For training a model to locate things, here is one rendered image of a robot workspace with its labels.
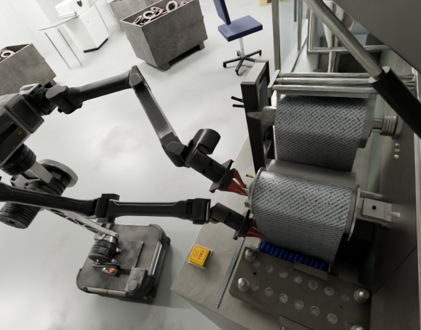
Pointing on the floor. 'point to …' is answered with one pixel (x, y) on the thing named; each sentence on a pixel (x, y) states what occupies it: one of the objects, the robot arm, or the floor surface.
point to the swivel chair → (237, 32)
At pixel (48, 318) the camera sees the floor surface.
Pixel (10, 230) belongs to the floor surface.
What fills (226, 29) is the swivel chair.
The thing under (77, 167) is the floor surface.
